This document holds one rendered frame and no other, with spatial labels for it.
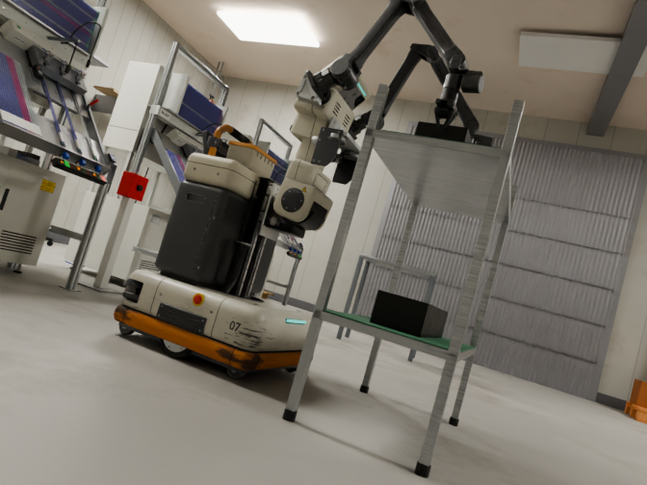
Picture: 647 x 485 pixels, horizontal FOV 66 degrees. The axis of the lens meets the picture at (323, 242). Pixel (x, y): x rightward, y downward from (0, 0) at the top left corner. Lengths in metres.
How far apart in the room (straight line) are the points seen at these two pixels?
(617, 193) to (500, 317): 2.10
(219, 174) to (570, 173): 5.74
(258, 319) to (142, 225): 2.20
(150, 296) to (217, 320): 0.33
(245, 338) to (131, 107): 2.83
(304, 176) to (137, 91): 2.50
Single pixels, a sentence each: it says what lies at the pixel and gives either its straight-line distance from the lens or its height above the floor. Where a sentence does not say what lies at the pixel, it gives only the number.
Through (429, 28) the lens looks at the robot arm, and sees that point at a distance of 2.02.
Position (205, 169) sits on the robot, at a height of 0.74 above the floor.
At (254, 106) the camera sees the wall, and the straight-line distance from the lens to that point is 8.74.
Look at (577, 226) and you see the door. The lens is 7.08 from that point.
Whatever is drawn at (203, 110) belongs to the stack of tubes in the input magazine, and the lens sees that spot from 4.45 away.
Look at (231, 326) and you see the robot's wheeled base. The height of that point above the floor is 0.19.
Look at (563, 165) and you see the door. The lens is 7.28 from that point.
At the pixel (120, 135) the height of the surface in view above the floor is 1.11.
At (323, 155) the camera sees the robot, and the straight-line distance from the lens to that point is 2.05.
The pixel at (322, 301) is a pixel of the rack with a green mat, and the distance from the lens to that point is 1.56.
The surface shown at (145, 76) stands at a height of 1.61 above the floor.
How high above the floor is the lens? 0.42
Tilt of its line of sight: 5 degrees up
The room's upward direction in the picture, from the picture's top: 16 degrees clockwise
